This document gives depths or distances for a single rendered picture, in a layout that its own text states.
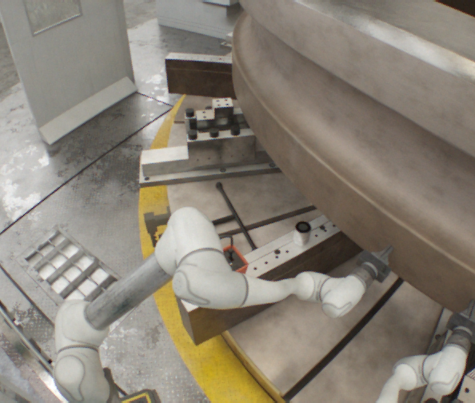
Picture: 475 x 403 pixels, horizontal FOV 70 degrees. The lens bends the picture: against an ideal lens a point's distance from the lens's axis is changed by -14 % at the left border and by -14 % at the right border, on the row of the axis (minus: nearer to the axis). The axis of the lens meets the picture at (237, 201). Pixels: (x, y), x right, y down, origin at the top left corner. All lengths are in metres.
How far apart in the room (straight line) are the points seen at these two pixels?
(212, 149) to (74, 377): 1.74
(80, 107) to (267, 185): 2.38
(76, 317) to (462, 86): 1.40
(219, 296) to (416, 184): 0.89
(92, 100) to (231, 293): 3.59
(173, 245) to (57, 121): 3.24
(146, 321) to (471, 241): 1.86
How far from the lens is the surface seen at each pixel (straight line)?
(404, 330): 2.21
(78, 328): 1.36
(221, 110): 2.51
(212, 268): 0.99
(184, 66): 3.59
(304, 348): 2.02
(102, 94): 4.43
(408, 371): 1.42
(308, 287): 1.41
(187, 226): 1.06
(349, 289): 1.35
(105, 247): 2.86
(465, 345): 1.42
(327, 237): 1.93
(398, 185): 1.55
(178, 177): 2.70
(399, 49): 1.23
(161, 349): 2.37
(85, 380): 1.29
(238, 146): 2.55
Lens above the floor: 2.15
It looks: 46 degrees down
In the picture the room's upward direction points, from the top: straight up
